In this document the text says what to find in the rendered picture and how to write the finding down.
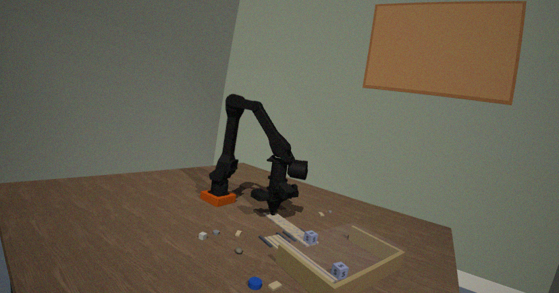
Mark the beige strip with blue speckles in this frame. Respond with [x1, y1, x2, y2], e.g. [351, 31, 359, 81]
[263, 212, 304, 237]

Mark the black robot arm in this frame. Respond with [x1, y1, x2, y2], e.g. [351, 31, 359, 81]
[207, 94, 308, 200]

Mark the blue cylinder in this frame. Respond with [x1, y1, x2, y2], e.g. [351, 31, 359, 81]
[248, 277, 262, 290]

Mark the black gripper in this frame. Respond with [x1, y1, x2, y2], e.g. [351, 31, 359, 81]
[250, 175, 286, 215]

